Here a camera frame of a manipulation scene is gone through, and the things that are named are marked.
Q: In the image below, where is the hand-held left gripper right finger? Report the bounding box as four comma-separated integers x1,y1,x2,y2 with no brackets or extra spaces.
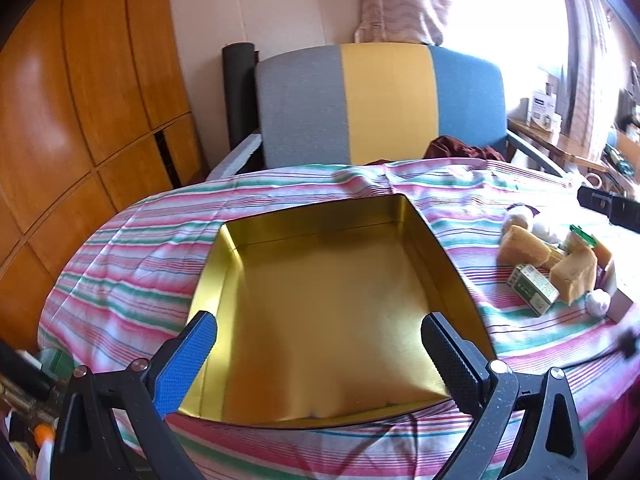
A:
421,311,588,480

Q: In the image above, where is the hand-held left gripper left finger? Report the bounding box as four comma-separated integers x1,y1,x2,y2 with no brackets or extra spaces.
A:
52,310,218,480

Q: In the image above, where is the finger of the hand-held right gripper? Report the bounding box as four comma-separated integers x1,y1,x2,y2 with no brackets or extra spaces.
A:
576,185,640,234

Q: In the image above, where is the clear packet with green end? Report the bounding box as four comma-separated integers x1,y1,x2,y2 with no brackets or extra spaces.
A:
557,224,598,256

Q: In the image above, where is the yellow sponge block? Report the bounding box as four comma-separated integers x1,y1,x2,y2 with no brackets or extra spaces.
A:
497,225,563,271
550,245,598,306
592,235,616,281

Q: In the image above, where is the grey white sock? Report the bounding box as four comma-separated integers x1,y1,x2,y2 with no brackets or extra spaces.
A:
531,215,566,246

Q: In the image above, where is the white plastic ball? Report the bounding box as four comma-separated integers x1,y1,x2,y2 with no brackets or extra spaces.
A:
585,287,612,317
501,208,536,236

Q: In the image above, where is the white tall carton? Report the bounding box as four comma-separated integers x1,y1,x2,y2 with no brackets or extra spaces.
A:
605,260,640,322

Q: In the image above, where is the small green box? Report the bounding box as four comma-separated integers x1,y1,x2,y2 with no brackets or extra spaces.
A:
506,262,560,317

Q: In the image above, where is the gold metal tin box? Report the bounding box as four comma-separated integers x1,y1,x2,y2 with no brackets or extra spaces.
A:
185,194,497,430

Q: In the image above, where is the cluttered wooden desk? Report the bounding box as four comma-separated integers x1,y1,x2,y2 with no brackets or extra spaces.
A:
507,116,640,196

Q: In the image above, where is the pink green striped tablecloth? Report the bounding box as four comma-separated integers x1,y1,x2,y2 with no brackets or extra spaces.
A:
37,157,640,480

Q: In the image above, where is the white appliance carton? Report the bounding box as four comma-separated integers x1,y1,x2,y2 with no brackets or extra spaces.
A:
530,89,563,133

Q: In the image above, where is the green plastic item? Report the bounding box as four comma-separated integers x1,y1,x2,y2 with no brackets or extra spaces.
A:
37,347,76,376

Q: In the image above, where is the dark red cloth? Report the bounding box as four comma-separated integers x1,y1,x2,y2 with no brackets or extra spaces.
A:
425,135,507,163

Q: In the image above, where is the black box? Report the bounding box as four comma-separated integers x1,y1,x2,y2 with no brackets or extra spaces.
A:
0,340,51,401

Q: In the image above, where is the white bottle with orange cap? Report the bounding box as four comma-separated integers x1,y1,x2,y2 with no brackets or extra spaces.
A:
34,422,56,478

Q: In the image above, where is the window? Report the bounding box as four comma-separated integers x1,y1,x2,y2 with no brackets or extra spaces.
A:
450,0,573,116

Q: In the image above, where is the grey yellow blue chair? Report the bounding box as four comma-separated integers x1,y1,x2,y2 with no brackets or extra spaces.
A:
207,42,568,181

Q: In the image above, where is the wooden wardrobe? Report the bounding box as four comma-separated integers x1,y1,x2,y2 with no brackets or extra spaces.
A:
0,0,208,356

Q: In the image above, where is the black rolled mat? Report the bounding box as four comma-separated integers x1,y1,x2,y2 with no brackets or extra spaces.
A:
221,42,263,171

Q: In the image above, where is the black cable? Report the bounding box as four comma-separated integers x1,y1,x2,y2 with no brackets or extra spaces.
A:
585,327,640,366

